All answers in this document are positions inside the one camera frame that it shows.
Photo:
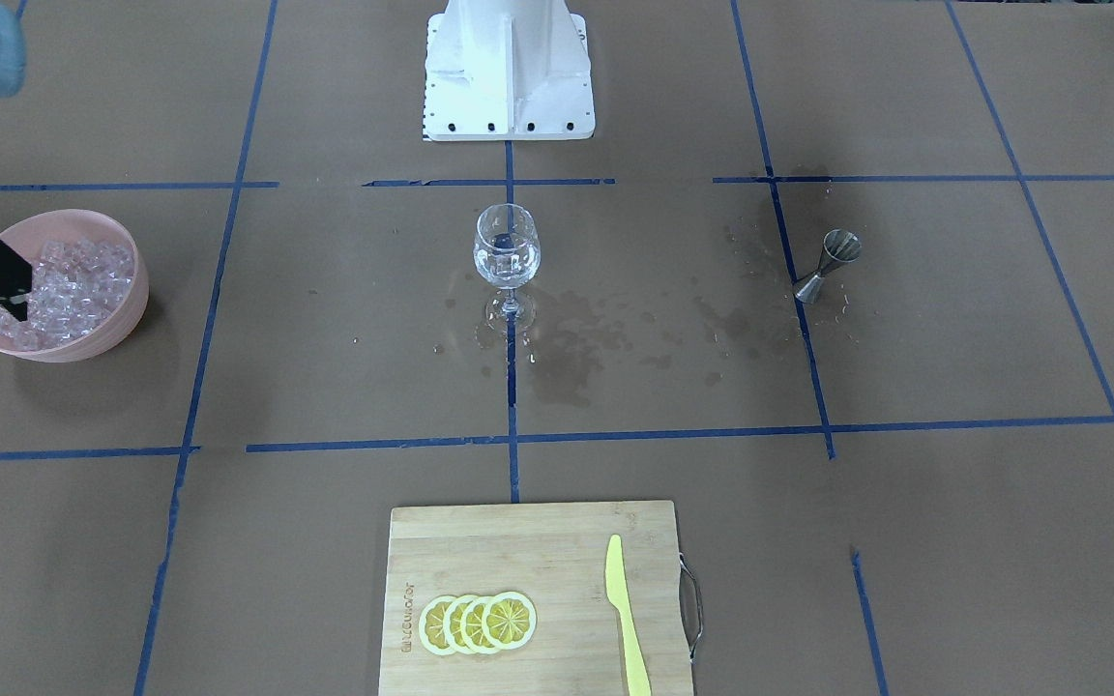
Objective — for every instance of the clear ice cube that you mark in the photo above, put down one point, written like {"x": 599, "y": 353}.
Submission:
{"x": 512, "y": 265}

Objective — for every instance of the steel cocktail jigger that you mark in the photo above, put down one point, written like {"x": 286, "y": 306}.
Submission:
{"x": 839, "y": 248}

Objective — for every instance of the pink bowl of ice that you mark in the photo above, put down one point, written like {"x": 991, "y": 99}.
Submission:
{"x": 89, "y": 289}

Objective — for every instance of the clear wine glass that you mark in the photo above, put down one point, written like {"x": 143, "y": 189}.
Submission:
{"x": 506, "y": 226}

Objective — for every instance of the bamboo cutting board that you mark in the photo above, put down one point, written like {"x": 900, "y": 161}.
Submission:
{"x": 555, "y": 554}

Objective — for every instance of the yellow plastic knife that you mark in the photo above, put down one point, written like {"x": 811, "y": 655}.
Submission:
{"x": 637, "y": 681}

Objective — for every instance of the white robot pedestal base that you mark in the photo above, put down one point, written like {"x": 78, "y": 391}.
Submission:
{"x": 507, "y": 71}

